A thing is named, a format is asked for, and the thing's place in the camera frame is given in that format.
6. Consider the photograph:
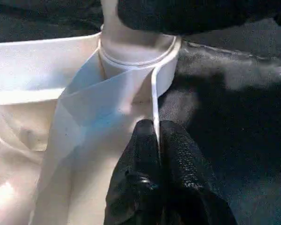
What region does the white plastic table leg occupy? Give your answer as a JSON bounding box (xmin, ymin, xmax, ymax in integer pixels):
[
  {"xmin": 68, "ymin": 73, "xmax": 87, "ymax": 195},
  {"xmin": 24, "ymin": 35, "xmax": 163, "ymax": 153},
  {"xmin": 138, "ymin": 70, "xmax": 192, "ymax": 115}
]
[{"xmin": 98, "ymin": 0, "xmax": 177, "ymax": 66}]

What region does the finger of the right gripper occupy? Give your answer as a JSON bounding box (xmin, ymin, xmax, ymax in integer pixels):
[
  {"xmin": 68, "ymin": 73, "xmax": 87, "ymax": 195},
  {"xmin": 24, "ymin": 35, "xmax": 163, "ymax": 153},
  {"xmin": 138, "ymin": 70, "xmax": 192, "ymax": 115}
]
[{"xmin": 117, "ymin": 0, "xmax": 281, "ymax": 36}]

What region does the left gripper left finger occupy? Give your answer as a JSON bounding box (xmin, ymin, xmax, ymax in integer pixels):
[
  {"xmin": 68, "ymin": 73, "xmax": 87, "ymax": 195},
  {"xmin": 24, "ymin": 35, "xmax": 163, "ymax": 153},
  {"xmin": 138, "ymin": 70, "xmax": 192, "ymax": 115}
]
[{"xmin": 105, "ymin": 119, "xmax": 163, "ymax": 225}]

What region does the white plastic table top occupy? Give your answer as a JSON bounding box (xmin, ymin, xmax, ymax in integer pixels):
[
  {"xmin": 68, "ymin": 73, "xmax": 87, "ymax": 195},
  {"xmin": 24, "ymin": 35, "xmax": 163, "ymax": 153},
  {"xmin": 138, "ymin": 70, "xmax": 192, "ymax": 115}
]
[{"xmin": 0, "ymin": 32, "xmax": 182, "ymax": 225}]

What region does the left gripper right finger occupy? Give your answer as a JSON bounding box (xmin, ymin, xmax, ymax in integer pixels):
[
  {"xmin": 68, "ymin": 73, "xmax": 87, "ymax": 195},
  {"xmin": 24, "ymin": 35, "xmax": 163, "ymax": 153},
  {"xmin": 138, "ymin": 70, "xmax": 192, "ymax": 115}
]
[{"xmin": 160, "ymin": 120, "xmax": 237, "ymax": 225}]

